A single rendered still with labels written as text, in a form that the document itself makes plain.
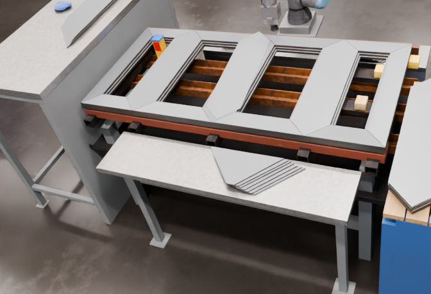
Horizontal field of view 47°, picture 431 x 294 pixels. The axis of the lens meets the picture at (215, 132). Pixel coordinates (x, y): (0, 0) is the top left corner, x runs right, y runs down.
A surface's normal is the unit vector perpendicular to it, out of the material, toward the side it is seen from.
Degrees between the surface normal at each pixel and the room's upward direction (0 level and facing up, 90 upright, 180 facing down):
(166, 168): 0
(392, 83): 0
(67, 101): 90
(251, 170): 0
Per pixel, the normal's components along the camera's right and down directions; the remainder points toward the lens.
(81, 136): 0.90, 0.14
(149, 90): -0.19, -0.72
